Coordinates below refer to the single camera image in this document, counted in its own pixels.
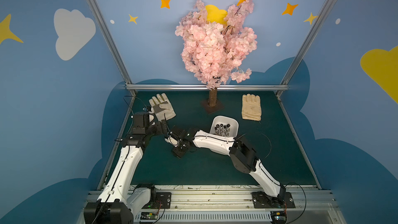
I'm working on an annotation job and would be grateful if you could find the left aluminium frame post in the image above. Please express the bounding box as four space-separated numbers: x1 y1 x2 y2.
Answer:
86 0 136 96

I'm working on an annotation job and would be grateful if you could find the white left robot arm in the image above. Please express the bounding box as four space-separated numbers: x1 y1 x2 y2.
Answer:
84 120 168 224

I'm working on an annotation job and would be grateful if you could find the back aluminium frame rail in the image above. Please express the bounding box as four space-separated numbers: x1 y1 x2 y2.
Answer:
125 83 289 91

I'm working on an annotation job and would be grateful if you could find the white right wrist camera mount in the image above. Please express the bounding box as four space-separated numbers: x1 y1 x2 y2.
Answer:
165 134 179 147

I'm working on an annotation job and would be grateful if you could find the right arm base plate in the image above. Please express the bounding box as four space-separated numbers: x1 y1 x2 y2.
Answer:
251 191 296 209

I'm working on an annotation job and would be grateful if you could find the right aluminium frame post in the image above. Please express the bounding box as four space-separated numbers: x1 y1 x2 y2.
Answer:
276 0 338 99

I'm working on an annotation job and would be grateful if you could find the dark metal tree base plate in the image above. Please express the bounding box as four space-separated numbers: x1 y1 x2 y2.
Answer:
199 99 224 115

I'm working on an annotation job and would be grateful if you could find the aluminium frame post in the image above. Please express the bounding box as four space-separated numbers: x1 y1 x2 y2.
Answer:
276 0 338 99
86 0 136 96

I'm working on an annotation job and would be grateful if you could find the white grey work glove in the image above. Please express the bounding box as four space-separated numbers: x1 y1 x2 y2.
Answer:
149 93 176 122

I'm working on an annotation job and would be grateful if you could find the green circuit board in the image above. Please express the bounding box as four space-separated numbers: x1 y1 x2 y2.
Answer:
271 212 287 224
139 212 159 222

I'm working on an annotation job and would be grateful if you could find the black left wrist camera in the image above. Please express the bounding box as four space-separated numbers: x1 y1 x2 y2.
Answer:
130 112 155 135

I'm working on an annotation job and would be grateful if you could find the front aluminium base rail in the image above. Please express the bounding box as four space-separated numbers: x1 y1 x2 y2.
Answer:
76 185 347 224

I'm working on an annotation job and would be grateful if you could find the white plastic storage box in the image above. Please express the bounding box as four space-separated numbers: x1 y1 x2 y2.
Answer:
210 116 239 137

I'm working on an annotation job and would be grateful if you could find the green circuit board right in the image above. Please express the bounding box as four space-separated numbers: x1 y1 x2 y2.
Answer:
271 212 287 224

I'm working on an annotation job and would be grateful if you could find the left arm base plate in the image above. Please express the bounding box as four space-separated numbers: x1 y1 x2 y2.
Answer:
143 192 172 209

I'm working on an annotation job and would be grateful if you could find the green circuit board left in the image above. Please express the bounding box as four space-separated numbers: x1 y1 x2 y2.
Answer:
139 212 159 222

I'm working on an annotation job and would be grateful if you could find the pink blossom artificial tree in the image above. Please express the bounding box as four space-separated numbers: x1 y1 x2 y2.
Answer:
175 0 257 90

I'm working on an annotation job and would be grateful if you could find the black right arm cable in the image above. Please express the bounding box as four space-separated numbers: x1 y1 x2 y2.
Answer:
234 132 273 160

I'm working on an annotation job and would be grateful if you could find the brown tree trunk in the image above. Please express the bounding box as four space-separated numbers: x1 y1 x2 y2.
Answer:
208 88 217 107

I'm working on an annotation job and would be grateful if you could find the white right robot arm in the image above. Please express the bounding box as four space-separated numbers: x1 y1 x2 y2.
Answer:
165 128 286 203

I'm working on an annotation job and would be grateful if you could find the beige knitted glove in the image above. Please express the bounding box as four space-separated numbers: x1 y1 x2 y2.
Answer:
241 94 262 121

